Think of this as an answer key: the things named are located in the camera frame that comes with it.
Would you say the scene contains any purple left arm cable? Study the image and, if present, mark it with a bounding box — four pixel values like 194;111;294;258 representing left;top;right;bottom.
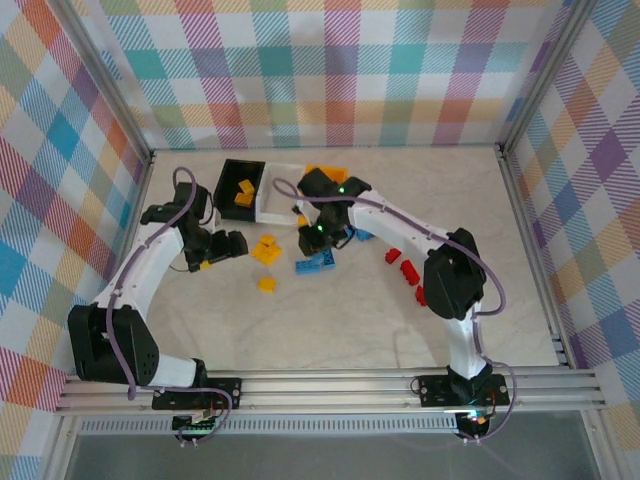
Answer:
104;167;234;444

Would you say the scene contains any plaid backdrop cloth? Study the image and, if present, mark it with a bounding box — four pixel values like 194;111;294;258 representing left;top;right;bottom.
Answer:
79;0;581;149
0;0;151;480
504;0;640;480

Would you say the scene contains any aluminium frame leg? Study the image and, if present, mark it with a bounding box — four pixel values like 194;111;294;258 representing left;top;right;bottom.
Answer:
42;413;84;480
582;409;619;480

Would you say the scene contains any aluminium mounting rail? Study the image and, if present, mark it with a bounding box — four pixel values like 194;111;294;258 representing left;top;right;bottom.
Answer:
53;368;607;415

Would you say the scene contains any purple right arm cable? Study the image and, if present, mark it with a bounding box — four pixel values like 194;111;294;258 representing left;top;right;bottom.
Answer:
272;177;527;444

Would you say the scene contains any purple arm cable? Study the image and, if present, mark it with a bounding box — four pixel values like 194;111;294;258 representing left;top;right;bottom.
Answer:
104;167;234;444
272;177;527;444

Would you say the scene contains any black circuit board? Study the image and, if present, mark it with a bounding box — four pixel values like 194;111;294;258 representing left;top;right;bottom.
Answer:
171;408;222;437
457;408;492;432

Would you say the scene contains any black plastic bin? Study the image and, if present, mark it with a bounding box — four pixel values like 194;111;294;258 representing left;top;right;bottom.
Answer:
213;158;267;223

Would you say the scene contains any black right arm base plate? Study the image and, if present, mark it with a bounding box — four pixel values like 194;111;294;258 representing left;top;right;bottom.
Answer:
417;373;510;407

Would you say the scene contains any white plastic bin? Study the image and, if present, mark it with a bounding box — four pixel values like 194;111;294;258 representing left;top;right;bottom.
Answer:
254;162;314;227

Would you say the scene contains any grey slotted cable duct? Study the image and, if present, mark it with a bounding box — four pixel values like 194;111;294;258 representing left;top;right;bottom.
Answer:
78;417;462;436

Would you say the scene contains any aluminium side frame rail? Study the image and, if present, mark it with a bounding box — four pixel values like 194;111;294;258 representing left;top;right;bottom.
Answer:
497;143;576;371
87;152;156;376

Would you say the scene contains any yellow plastic bin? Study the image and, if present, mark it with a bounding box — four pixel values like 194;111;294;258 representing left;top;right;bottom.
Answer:
298;164;350;229

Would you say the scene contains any aluminium frame post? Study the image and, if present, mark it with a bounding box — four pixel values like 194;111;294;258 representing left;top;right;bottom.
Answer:
498;0;601;156
47;0;156;169

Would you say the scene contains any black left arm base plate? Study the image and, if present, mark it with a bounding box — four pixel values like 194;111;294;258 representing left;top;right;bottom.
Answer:
152;377;243;411

